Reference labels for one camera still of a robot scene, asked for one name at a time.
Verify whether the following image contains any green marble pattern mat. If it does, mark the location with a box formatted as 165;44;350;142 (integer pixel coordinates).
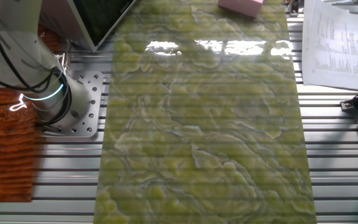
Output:
93;0;318;224

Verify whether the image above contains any pink gift box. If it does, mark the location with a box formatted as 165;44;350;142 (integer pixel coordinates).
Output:
218;0;264;19

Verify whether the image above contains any printed white paper sheet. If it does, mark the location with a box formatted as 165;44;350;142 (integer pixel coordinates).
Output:
301;0;358;91

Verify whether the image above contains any orange wood pattern mat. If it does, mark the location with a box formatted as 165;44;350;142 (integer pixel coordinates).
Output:
0;24;62;203

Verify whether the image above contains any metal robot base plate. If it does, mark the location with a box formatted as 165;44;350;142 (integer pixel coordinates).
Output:
40;70;104;138

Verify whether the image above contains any black cable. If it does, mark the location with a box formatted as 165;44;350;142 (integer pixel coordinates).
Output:
0;0;73;127

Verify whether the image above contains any grey cable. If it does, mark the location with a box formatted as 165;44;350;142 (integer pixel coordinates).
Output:
31;55;67;111

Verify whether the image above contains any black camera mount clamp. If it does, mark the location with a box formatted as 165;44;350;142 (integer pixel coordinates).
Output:
340;92;358;112

